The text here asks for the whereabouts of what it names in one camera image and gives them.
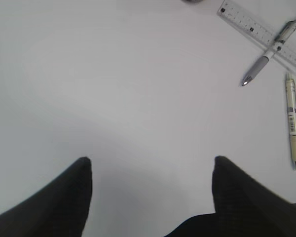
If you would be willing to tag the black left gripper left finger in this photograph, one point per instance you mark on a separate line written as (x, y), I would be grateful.
(60, 209)

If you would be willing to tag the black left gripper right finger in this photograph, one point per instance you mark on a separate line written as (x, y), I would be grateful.
(243, 208)

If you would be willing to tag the grey grip silver pen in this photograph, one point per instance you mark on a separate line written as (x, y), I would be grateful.
(276, 46)

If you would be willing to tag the clear plastic ruler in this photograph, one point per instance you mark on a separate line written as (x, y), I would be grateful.
(256, 30)

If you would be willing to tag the brown coffee bottle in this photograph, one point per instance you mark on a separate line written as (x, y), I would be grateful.
(193, 1)

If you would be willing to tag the beige grip white pen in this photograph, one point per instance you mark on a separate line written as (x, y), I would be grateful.
(290, 86)

